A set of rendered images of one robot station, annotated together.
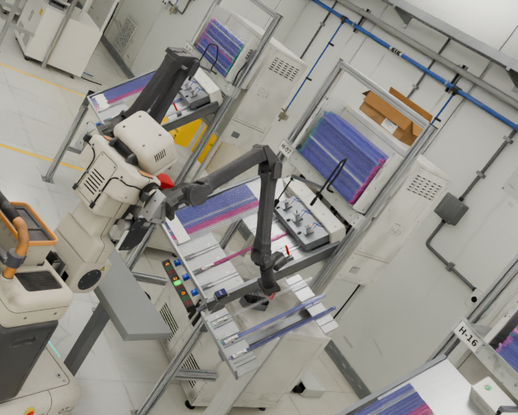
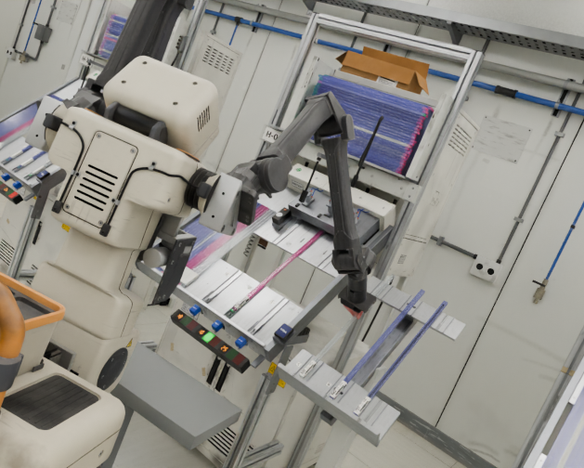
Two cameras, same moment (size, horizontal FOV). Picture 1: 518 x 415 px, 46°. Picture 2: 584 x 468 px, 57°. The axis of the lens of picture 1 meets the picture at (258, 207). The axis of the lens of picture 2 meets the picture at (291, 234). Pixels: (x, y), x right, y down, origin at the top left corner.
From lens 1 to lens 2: 1.24 m
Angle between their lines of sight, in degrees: 17
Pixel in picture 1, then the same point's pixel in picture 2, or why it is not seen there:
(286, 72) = (221, 63)
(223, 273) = (267, 305)
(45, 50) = not seen: outside the picture
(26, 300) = (51, 450)
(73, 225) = (62, 281)
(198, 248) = (214, 283)
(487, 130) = (435, 94)
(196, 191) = (274, 168)
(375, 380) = (391, 383)
